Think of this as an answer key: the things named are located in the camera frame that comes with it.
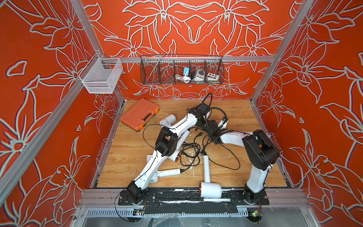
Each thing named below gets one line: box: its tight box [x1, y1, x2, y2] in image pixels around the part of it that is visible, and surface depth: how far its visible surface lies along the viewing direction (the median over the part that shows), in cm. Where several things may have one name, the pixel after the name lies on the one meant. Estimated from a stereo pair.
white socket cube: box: [207, 72, 220, 82], surface depth 96 cm
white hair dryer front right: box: [199, 155, 223, 199], surface depth 73 cm
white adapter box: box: [193, 68, 206, 82], surface depth 93 cm
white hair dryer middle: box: [167, 130, 191, 163], surface depth 92 cm
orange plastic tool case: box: [120, 98, 160, 132], surface depth 108 cm
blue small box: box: [183, 67, 191, 80], surface depth 85 cm
